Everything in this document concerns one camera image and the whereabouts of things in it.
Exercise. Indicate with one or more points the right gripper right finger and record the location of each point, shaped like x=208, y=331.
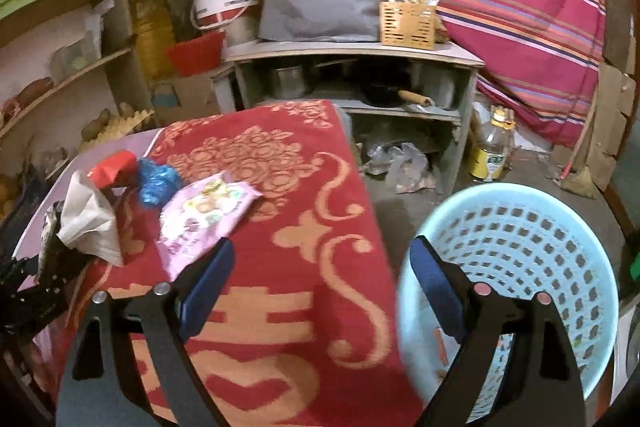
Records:
x=540, y=385

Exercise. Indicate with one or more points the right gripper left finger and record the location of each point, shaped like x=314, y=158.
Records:
x=102, y=384

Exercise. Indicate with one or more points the white tissue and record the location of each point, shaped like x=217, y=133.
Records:
x=88, y=221

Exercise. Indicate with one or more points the red gold paper packet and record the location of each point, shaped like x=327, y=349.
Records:
x=118, y=170

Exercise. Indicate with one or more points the pink white snack packet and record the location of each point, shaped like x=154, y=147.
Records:
x=198, y=215

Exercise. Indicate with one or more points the blue plastic bag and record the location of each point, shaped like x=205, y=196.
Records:
x=158, y=184

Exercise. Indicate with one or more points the light blue plastic basket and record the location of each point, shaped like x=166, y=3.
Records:
x=519, y=241

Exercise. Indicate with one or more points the red gold patterned mat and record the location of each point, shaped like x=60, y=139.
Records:
x=303, y=333

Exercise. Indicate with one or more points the yellow egg tray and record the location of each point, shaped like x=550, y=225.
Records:
x=120, y=127

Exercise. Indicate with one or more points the cooking oil bottle on floor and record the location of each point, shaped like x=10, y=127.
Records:
x=492, y=143

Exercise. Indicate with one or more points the clear plastic storage box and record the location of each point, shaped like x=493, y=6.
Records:
x=68, y=60

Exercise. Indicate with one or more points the cardboard box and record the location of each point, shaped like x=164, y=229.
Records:
x=184, y=98

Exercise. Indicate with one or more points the grey low shelf cabinet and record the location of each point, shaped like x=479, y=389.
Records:
x=450, y=54

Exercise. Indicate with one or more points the red plastic bowl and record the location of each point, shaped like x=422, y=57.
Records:
x=190, y=58

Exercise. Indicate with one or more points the large yellow oil jug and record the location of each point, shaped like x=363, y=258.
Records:
x=153, y=36

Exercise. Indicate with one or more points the steel pot in cabinet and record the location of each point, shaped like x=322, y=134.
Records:
x=288, y=82

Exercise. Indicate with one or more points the white plastic bucket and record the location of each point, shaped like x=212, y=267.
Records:
x=238, y=20

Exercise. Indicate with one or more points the yellow utensil holder box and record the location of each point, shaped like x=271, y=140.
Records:
x=409, y=23

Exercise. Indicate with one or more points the wooden wall shelf unit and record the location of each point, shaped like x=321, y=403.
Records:
x=40, y=116

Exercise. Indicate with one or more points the wooden handled pan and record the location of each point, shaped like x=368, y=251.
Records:
x=415, y=98

